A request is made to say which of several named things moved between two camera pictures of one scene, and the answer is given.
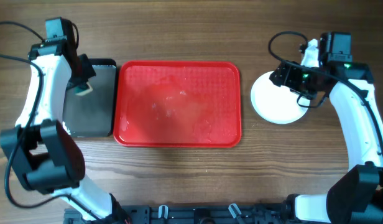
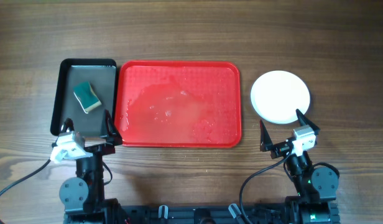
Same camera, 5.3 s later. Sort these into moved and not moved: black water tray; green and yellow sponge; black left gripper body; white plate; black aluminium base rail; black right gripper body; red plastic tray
Moved: black left gripper body; black right gripper body; green and yellow sponge
Not moved: black aluminium base rail; white plate; red plastic tray; black water tray
